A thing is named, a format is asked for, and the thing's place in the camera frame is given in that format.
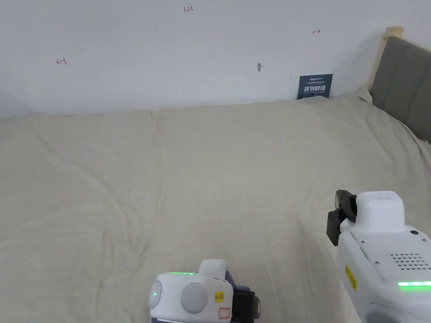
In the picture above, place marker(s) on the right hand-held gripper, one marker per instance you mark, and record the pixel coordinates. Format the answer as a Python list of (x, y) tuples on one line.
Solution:
[(380, 255)]

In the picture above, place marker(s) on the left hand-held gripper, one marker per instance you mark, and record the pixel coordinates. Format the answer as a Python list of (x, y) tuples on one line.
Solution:
[(188, 296)]

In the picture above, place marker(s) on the bed with beige sheet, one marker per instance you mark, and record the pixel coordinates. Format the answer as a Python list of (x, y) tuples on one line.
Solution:
[(188, 175)]

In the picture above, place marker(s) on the dark blue sign card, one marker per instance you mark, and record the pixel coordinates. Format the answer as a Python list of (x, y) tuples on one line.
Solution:
[(315, 86)]

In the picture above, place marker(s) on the grey padded headboard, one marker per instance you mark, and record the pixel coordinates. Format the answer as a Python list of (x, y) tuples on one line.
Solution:
[(402, 85)]

